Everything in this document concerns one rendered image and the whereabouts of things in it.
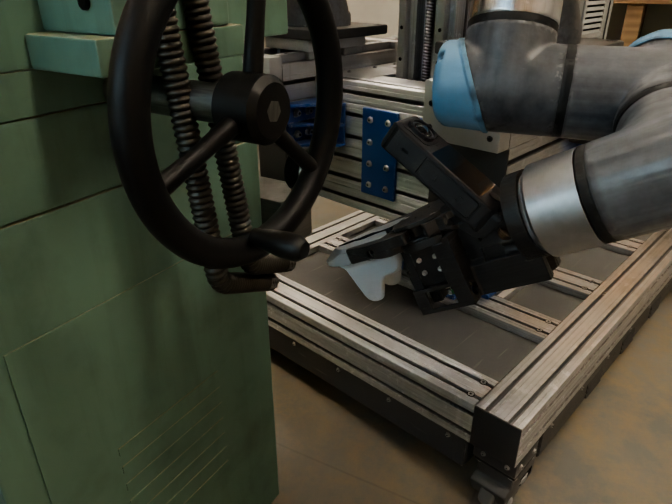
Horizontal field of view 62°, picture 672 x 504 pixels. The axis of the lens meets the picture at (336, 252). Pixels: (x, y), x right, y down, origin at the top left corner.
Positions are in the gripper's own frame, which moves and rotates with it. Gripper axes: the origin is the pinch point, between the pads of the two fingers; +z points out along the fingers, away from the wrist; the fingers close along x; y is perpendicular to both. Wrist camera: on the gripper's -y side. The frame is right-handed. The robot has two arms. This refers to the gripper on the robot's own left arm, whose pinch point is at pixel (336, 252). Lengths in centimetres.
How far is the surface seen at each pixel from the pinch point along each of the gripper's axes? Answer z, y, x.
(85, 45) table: 3.5, -24.9, -12.9
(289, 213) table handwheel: 3.1, -5.4, -0.3
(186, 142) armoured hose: 4.9, -15.5, -6.8
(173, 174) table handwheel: -0.9, -12.5, -14.6
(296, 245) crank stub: -2.1, -3.1, -7.1
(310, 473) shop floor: 52, 47, 25
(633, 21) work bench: -2, -6, 263
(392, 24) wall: 131, -71, 318
